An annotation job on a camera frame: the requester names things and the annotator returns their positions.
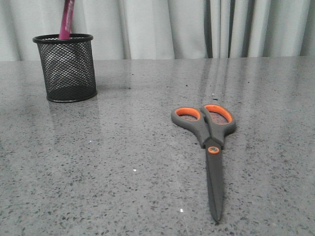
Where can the grey orange scissors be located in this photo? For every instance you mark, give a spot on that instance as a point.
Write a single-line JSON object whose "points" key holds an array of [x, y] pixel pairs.
{"points": [[210, 124]]}

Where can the magenta pen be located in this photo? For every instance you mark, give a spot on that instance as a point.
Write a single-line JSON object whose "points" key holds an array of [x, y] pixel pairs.
{"points": [[67, 18]]}

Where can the black mesh pen bin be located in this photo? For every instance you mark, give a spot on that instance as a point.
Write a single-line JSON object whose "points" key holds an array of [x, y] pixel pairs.
{"points": [[68, 67]]}

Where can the grey curtain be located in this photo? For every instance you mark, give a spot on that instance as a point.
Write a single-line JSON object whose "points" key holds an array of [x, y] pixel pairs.
{"points": [[196, 29]]}

